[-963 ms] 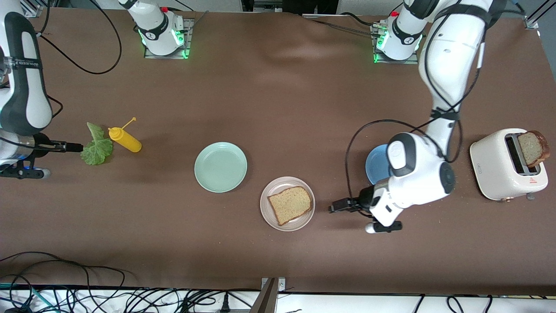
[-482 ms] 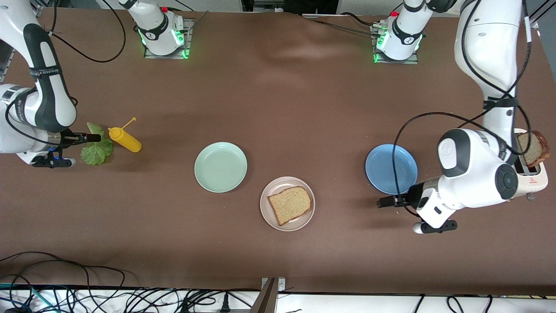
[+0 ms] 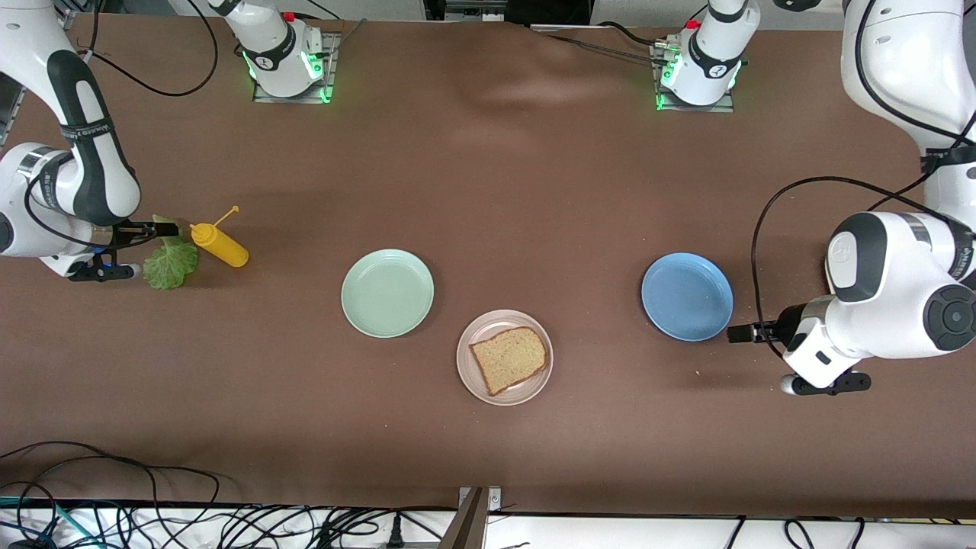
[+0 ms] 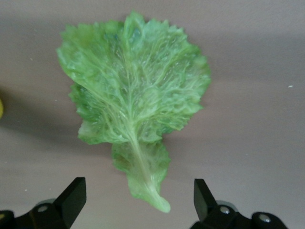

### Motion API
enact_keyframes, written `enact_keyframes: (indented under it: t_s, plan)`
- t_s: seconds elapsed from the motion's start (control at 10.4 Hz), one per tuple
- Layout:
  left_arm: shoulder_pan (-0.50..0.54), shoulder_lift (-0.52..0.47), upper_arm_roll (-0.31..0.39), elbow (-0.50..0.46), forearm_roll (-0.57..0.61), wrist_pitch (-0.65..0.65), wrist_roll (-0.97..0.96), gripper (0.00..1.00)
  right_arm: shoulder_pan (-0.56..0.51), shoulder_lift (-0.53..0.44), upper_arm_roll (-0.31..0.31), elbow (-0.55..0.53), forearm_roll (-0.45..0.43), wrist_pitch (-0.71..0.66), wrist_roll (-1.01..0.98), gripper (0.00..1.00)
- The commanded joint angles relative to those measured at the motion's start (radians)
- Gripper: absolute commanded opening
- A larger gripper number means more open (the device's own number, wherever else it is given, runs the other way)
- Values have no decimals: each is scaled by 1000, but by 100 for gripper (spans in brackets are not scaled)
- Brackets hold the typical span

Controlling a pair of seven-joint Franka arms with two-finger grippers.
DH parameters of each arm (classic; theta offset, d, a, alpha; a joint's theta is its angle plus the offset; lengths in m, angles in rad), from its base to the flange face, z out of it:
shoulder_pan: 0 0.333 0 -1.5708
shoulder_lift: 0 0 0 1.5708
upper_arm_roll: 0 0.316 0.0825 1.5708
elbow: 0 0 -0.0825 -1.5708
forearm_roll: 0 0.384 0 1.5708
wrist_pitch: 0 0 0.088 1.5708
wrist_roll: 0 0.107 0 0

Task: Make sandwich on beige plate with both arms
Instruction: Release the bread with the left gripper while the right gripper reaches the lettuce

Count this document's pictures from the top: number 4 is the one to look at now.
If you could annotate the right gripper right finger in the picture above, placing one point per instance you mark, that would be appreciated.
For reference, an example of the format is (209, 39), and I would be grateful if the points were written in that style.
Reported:
(214, 219)

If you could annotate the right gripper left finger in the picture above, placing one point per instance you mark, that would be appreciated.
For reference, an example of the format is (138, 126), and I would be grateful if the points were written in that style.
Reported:
(59, 214)

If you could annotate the yellow mustard squeeze bottle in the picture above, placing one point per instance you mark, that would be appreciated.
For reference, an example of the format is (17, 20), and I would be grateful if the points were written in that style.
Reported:
(1, 108)

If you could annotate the green lettuce leaf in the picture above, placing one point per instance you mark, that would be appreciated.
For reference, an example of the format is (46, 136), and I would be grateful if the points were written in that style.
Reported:
(133, 95)

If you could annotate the brown table cover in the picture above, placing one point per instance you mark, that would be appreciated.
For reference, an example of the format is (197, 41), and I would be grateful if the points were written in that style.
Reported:
(250, 143)

